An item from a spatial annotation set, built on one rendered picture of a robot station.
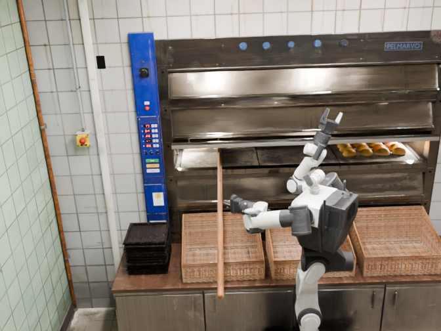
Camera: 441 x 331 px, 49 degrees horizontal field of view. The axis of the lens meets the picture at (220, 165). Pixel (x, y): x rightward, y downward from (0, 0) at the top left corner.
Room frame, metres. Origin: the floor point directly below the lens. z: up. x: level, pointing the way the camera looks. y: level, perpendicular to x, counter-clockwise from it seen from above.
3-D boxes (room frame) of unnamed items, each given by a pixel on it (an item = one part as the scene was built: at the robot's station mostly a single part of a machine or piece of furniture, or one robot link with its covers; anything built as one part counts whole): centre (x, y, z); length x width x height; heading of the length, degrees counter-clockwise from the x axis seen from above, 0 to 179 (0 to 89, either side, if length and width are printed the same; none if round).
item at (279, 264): (2.92, -0.59, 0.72); 0.56 x 0.49 x 0.28; 91
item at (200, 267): (2.93, 0.01, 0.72); 0.56 x 0.49 x 0.28; 91
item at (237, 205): (2.59, -0.11, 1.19); 0.12 x 0.10 x 0.13; 55
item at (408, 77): (3.19, -0.57, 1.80); 1.79 x 0.11 x 0.19; 90
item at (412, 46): (3.22, -0.57, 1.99); 1.80 x 0.08 x 0.21; 90
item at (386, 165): (3.21, -0.57, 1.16); 1.80 x 0.06 x 0.04; 90
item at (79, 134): (3.16, 0.93, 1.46); 0.10 x 0.07 x 0.10; 90
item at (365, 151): (3.63, -1.16, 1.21); 0.61 x 0.48 x 0.06; 0
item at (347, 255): (2.31, -0.58, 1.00); 0.28 x 0.13 x 0.18; 89
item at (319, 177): (2.33, -0.50, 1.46); 0.10 x 0.07 x 0.09; 144
